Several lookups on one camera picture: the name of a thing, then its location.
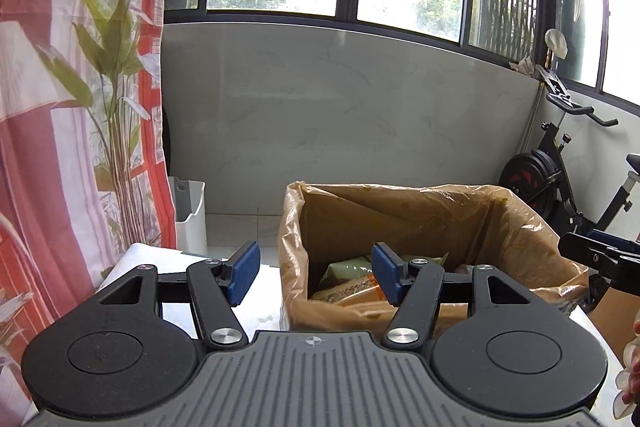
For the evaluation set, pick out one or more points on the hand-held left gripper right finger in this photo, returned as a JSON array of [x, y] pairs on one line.
[[386, 272]]

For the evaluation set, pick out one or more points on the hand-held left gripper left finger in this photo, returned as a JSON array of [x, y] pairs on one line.
[[242, 272]]

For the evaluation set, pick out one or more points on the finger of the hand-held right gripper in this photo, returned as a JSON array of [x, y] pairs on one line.
[[625, 272], [612, 241]]

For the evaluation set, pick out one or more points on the speckled brown snack packet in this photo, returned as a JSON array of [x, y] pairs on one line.
[[350, 291]]

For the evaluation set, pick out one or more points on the cardboard box with plastic liner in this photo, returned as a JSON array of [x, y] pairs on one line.
[[450, 222]]

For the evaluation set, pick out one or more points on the person's right hand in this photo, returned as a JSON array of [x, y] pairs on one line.
[[632, 367]]

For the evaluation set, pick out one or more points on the white plastic bin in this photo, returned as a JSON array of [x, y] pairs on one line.
[[190, 217]]

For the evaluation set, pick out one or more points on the white patterned tablecloth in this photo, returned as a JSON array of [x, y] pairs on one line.
[[150, 257]]

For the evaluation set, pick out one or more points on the black exercise bike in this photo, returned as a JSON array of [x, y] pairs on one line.
[[540, 177]]

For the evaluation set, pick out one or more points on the crumpled rag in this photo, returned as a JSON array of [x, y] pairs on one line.
[[525, 67]]

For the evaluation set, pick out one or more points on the white mop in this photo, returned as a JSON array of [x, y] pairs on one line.
[[556, 43]]

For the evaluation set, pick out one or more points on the printed red and white curtain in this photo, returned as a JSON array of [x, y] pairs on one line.
[[60, 107]]

